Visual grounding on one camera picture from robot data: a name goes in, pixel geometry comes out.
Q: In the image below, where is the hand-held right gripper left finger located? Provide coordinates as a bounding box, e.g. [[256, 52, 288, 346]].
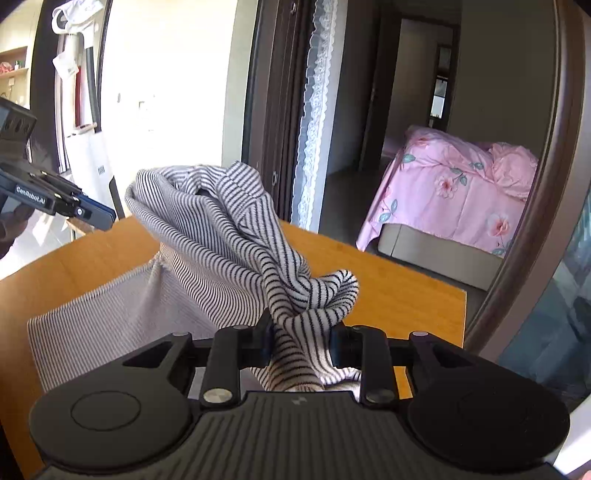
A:
[[122, 310, 274, 409]]

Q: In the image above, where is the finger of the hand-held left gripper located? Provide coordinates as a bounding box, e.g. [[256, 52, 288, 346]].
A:
[[69, 193, 116, 232]]

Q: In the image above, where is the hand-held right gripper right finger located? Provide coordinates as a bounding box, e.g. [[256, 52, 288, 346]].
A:
[[329, 322, 481, 408]]

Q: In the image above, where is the black white striped garment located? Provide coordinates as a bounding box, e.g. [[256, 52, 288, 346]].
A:
[[28, 161, 361, 403]]

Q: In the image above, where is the grey bed base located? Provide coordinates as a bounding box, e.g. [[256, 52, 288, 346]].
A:
[[376, 223, 505, 292]]

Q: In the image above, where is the white paper tag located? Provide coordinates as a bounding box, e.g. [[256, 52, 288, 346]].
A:
[[52, 51, 80, 80]]

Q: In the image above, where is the pink floral duvet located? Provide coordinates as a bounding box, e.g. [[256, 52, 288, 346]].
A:
[[355, 126, 540, 257]]

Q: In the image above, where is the white lace curtain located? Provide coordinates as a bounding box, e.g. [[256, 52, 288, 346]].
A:
[[291, 0, 343, 232]]

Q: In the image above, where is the wall shelf with small things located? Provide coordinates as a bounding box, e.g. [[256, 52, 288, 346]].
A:
[[0, 46, 34, 81]]

